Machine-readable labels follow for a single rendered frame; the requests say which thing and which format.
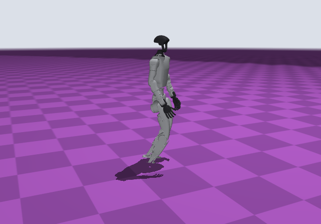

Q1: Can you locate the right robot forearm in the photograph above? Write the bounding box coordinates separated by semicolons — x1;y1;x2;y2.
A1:
150;80;165;105

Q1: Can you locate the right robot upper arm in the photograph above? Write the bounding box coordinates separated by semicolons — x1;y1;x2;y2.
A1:
148;58;159;86

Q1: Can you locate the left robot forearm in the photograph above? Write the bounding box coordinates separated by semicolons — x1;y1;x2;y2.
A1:
166;78;174;97

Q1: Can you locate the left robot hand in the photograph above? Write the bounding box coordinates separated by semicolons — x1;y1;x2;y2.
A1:
171;91;181;110

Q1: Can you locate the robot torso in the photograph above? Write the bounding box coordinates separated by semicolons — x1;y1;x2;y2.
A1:
151;53;170;103

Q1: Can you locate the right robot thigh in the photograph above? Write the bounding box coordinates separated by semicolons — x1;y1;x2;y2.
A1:
150;100;170;142

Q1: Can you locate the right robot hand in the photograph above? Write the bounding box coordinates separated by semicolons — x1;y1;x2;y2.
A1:
161;99;176;119

